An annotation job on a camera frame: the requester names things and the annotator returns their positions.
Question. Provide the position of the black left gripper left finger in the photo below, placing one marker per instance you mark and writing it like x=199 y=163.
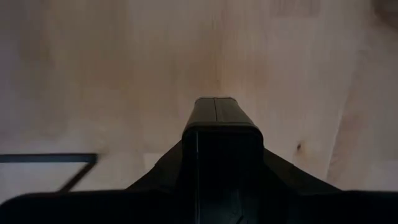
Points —
x=174 y=168

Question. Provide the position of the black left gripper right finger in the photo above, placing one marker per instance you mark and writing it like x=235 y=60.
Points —
x=245 y=168

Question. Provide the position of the wooden shelf with black legs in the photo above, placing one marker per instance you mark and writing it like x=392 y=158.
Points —
x=46 y=158

